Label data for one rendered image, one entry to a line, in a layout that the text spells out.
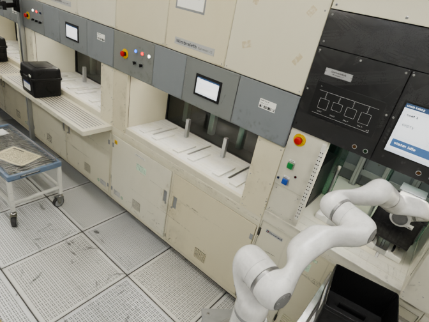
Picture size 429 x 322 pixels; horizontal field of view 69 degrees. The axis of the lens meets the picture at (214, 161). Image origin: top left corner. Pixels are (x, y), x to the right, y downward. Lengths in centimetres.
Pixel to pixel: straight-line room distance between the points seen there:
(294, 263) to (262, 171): 81
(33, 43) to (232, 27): 243
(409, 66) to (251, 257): 96
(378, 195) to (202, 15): 131
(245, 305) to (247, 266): 15
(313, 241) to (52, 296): 182
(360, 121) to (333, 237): 58
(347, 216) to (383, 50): 69
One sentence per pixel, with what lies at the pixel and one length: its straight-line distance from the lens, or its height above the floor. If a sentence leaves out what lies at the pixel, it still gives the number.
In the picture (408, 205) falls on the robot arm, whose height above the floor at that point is 131.
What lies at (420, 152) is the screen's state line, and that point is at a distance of 152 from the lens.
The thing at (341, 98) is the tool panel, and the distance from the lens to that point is 154.
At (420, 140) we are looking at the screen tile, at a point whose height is 156.
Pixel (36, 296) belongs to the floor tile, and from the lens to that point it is 250.
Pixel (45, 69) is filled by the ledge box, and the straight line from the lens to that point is 325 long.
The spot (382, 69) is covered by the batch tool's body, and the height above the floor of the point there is 177.
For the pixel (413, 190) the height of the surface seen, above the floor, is 124.
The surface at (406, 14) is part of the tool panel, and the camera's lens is 149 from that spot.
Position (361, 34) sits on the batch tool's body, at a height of 188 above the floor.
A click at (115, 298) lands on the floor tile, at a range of 242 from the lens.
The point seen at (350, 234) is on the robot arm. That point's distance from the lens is 118.
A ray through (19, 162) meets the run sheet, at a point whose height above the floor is 46.
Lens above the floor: 192
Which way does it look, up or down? 28 degrees down
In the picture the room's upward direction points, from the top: 12 degrees clockwise
